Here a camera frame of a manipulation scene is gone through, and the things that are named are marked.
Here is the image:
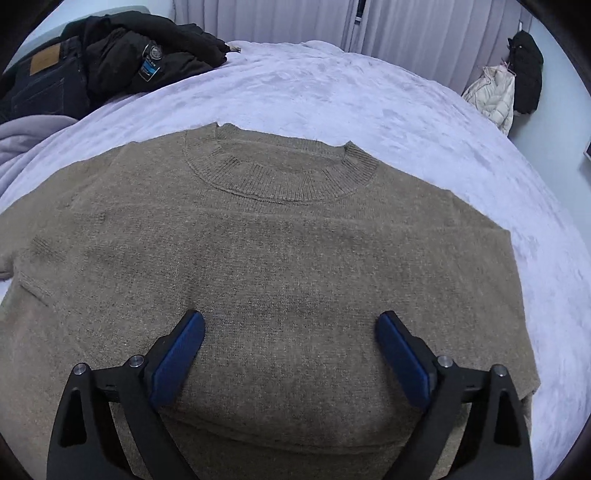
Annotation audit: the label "brown knit sweater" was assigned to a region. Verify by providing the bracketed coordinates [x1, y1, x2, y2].
[1, 124, 540, 479]

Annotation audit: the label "grey folded blanket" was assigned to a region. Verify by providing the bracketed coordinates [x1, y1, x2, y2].
[0, 115, 77, 194]

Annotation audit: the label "cream puffer jacket hanging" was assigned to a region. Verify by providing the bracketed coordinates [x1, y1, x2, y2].
[462, 64, 516, 136]

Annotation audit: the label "dark blue jeans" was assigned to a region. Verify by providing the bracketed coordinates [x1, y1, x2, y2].
[1, 37, 90, 123]

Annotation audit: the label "black garment hanging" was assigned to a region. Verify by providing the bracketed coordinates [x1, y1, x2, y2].
[508, 30, 544, 115]

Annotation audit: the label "black jacket on bed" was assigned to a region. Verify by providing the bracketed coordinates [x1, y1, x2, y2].
[61, 11, 231, 108]

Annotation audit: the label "white pleated curtain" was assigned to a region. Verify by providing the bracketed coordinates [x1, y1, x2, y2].
[173, 0, 532, 93]

